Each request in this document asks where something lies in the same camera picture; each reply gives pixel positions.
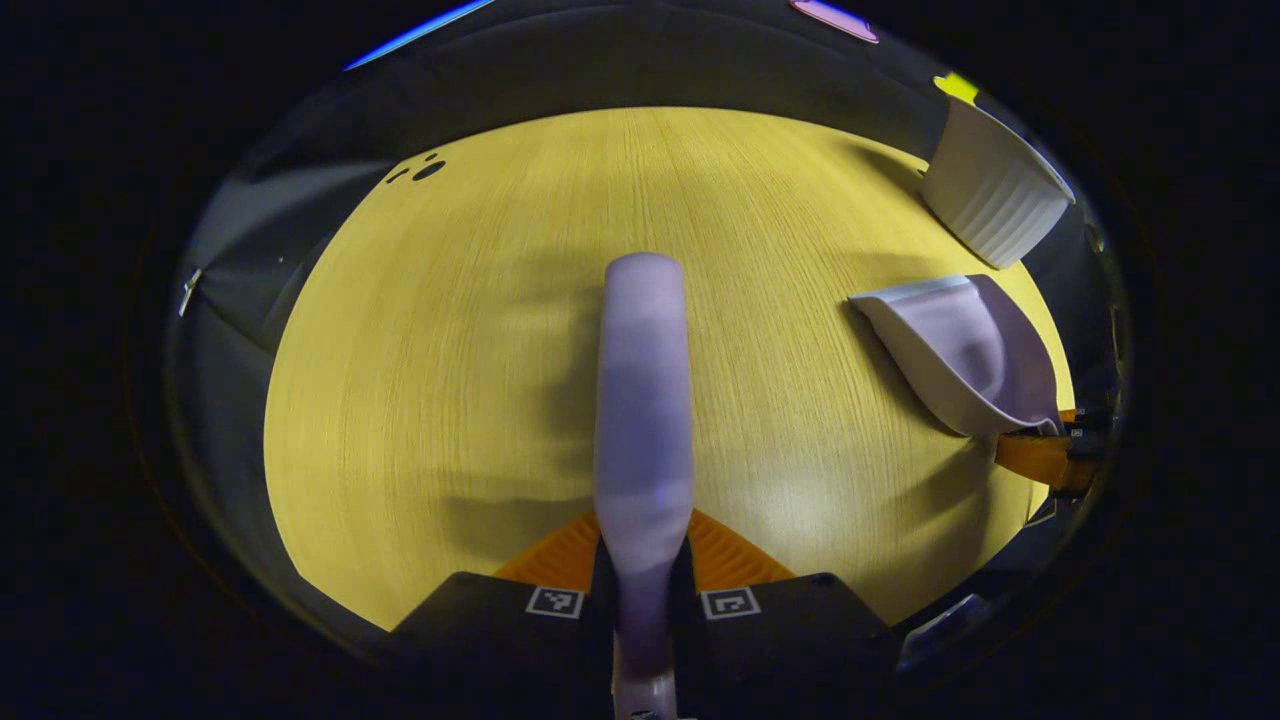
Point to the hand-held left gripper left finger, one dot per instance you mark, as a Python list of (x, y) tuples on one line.
[(490, 630)]

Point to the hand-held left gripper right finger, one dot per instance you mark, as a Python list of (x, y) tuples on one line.
[(790, 630)]

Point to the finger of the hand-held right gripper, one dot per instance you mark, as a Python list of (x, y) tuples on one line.
[(1035, 455)]

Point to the pink dustpan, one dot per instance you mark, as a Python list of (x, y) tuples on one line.
[(970, 350)]

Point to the white ribbed garbage bin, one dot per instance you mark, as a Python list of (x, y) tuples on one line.
[(990, 195)]

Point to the small pink broom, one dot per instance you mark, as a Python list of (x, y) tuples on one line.
[(645, 400)]

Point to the small silver clip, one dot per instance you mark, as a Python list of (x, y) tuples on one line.
[(190, 292)]

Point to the black backdrop cloth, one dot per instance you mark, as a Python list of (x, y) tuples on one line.
[(600, 60)]

